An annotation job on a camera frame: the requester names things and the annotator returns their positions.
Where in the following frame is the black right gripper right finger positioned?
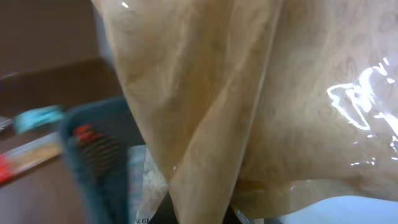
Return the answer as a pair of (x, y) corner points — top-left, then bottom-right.
(223, 205), (242, 224)

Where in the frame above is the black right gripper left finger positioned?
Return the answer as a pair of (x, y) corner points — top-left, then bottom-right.
(149, 192), (178, 224)

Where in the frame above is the grey plastic basket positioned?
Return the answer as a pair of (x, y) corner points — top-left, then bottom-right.
(59, 97), (144, 224)

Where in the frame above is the cream paper pouch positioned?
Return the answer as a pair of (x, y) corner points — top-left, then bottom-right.
(93, 0), (397, 223)

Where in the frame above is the orange spaghetti packet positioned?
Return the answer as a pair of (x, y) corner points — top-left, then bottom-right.
(1, 133), (62, 185)

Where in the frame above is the mint green snack packet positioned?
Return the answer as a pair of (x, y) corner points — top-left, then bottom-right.
(14, 105), (65, 134)

